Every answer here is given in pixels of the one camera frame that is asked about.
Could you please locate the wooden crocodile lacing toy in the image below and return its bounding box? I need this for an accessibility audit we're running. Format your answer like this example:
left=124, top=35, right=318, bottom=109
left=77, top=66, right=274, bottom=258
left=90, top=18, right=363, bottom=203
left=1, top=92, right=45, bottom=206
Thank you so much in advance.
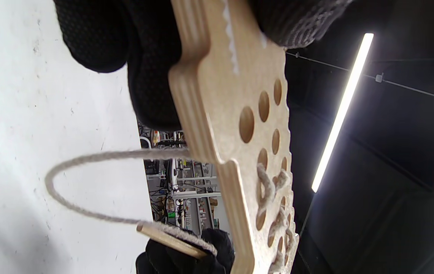
left=167, top=0, right=300, bottom=274

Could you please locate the person's left hand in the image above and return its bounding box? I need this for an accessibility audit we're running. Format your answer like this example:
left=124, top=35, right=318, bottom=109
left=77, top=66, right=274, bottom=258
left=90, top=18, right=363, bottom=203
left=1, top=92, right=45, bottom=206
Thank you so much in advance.
left=52, top=0, right=354, bottom=132

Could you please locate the wooden lacing needle stick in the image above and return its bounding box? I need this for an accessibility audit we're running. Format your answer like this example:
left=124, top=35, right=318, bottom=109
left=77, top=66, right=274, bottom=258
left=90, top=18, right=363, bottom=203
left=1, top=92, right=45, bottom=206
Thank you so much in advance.
left=136, top=221, right=208, bottom=260

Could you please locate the beige lacing rope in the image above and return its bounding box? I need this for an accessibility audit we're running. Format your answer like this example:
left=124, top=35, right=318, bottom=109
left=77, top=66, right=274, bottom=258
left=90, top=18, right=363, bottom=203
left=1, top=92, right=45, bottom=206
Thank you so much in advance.
left=44, top=148, right=297, bottom=274

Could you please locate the person's right hand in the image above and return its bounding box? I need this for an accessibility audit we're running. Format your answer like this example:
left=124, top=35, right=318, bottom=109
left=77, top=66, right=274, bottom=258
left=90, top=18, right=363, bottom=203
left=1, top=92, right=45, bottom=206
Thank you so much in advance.
left=135, top=228, right=236, bottom=274

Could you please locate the long white ceiling light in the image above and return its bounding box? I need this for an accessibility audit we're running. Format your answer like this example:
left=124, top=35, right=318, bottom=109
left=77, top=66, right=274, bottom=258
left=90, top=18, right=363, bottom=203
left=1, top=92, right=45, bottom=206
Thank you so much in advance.
left=311, top=32, right=375, bottom=193

